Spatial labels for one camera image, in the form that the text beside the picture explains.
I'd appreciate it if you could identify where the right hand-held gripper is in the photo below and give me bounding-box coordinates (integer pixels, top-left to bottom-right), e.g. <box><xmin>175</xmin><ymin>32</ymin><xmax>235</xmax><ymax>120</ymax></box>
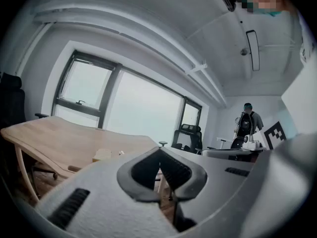
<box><xmin>252</xmin><ymin>121</ymin><xmax>287</xmax><ymax>150</ymax></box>

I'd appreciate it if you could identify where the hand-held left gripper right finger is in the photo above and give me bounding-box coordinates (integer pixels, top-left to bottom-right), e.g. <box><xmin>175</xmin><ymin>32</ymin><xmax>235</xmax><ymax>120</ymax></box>
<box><xmin>160</xmin><ymin>132</ymin><xmax>317</xmax><ymax>238</ymax></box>

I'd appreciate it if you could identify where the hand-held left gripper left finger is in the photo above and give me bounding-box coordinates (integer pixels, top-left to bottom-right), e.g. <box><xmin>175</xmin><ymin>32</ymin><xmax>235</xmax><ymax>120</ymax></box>
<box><xmin>36</xmin><ymin>146</ymin><xmax>179</xmax><ymax>238</ymax></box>

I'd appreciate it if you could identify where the white device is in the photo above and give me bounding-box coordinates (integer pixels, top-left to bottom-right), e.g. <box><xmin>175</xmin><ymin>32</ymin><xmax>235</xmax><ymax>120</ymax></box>
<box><xmin>241</xmin><ymin>133</ymin><xmax>267</xmax><ymax>151</ymax></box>

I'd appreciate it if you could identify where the black device on stand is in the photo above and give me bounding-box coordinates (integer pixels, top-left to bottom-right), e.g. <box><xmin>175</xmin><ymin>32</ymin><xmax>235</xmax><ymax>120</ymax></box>
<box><xmin>231</xmin><ymin>112</ymin><xmax>255</xmax><ymax>150</ymax></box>

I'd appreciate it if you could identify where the white flat panel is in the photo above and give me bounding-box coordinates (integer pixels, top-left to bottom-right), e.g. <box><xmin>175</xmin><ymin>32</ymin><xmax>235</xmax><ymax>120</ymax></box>
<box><xmin>281</xmin><ymin>58</ymin><xmax>317</xmax><ymax>140</ymax></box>

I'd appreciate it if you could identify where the bread slice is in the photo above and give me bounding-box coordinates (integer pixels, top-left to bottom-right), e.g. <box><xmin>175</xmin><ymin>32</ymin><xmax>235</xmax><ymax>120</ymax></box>
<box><xmin>92</xmin><ymin>148</ymin><xmax>112</xmax><ymax>163</ymax></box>

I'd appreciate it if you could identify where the black mesh office chair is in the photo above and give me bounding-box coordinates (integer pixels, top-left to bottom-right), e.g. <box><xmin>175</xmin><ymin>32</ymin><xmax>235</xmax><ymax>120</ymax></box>
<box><xmin>158</xmin><ymin>123</ymin><xmax>203</xmax><ymax>155</ymax></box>

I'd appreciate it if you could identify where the long ceiling light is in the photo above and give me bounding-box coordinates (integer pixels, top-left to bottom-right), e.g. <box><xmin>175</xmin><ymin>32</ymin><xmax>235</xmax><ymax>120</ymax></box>
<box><xmin>246</xmin><ymin>29</ymin><xmax>261</xmax><ymax>72</ymax></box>

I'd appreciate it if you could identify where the large black-framed window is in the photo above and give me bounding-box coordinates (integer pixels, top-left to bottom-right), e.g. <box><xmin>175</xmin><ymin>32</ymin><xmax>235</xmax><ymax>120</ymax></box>
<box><xmin>51</xmin><ymin>50</ymin><xmax>203</xmax><ymax>149</ymax></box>

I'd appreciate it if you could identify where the black office chair with headrest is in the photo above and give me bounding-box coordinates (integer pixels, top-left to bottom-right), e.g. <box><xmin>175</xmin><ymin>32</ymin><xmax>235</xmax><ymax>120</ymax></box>
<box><xmin>0</xmin><ymin>72</ymin><xmax>59</xmax><ymax>181</ymax></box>

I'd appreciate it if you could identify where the black head-mounted camera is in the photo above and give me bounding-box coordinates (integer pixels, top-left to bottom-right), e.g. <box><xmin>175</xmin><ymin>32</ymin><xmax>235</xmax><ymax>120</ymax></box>
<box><xmin>219</xmin><ymin>0</ymin><xmax>237</xmax><ymax>12</ymax></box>

